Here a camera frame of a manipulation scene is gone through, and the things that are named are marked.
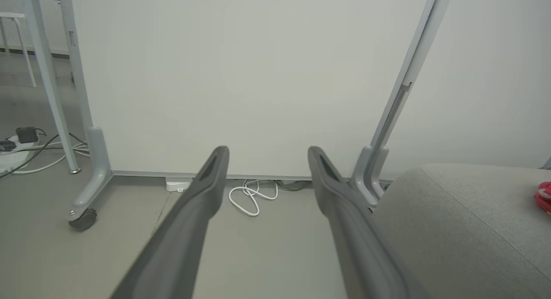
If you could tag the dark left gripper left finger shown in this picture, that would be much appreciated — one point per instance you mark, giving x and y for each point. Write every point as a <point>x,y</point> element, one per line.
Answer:
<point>185,230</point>

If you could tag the black power adapter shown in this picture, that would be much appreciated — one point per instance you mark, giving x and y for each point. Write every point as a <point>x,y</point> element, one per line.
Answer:
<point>26,135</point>

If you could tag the white power strip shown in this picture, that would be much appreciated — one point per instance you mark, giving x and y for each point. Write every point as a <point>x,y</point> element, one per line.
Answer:
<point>10,157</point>

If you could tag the red garment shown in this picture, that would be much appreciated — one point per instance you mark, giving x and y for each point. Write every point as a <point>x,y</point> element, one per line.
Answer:
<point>544,195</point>

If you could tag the white plastic box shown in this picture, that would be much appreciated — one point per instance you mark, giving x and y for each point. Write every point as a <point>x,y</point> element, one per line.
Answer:
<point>176,185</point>

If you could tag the white partition panel grey frame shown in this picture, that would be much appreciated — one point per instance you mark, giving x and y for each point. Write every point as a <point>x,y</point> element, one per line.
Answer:
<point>486,75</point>
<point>258,75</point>

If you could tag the black caster wheel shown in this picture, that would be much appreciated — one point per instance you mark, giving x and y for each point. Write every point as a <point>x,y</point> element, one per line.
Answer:
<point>84,220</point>

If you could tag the grey metal table leg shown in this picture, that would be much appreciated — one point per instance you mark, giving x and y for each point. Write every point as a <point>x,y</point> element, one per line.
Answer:
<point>51,83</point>

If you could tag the grey fabric sofa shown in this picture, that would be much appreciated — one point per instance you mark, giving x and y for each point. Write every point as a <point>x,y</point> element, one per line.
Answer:
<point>465,234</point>

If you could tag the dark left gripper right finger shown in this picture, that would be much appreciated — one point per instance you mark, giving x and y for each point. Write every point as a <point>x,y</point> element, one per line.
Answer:
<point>353,234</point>

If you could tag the grey partition foot with caster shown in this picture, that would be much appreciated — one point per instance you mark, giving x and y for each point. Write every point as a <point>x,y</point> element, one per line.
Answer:
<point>97,169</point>

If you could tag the white stool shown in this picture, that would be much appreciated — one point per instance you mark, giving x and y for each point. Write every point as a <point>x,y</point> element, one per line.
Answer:
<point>17,27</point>

